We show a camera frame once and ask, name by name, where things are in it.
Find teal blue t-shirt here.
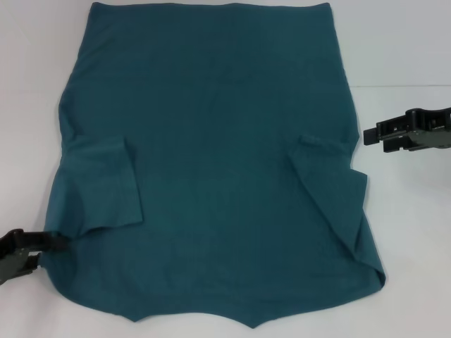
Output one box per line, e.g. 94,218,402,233
38,1,385,330

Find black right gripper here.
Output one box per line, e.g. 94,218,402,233
363,108,451,154

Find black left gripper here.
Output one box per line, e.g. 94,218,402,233
0,228,71,286

